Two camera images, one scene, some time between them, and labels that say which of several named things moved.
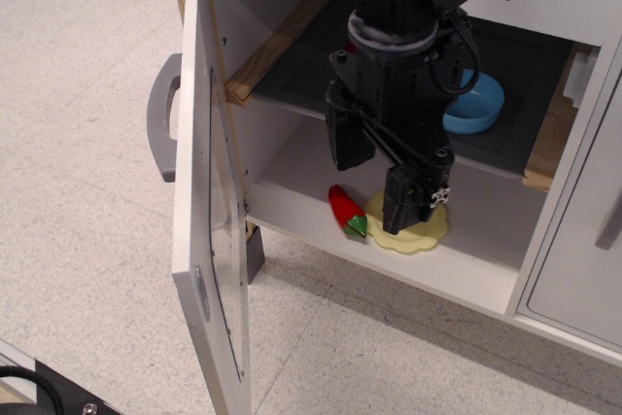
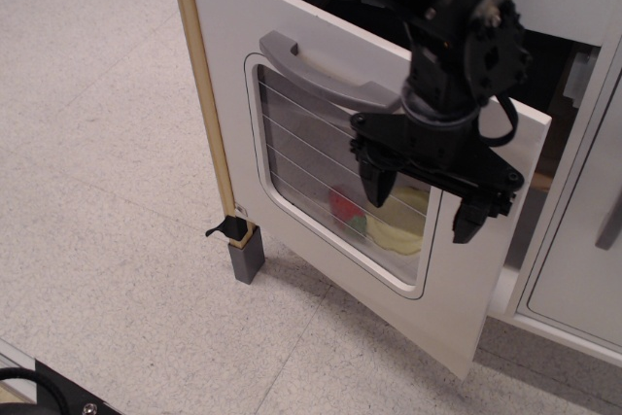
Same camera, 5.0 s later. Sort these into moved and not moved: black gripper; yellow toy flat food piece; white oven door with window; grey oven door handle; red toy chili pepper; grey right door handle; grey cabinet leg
Moved: white oven door with window; black gripper; grey oven door handle
Not moved: yellow toy flat food piece; grey cabinet leg; red toy chili pepper; grey right door handle
